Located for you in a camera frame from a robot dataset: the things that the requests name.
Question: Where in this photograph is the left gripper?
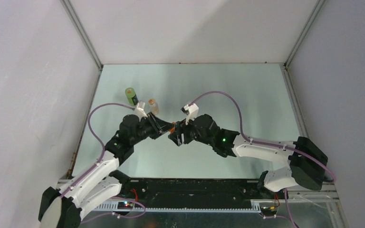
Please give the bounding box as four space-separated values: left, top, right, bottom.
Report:
131 112 174 145

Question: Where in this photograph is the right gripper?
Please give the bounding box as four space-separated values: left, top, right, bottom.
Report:
168 113 213 147

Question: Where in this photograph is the orange pill box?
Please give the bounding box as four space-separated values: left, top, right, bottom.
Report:
168 124 176 134

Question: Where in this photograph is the clear pill bottle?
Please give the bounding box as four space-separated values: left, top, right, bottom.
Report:
148 98 159 115

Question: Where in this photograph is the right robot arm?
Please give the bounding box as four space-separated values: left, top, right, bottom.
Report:
168 114 328 199

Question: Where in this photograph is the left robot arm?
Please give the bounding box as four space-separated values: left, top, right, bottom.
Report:
38 113 175 228

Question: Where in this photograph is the green pill bottle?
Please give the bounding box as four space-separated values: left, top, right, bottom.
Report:
125 87 139 106

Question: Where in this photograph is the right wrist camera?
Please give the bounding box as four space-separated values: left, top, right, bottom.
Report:
181 103 199 125

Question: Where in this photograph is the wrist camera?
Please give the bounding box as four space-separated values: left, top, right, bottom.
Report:
181 103 199 125
134 101 147 120

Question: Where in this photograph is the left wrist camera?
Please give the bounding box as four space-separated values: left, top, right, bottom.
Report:
134 101 147 120

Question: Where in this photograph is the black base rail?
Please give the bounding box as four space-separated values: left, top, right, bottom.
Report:
81 178 303 211

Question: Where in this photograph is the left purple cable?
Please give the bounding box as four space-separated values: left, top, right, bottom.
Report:
59 102 136 199

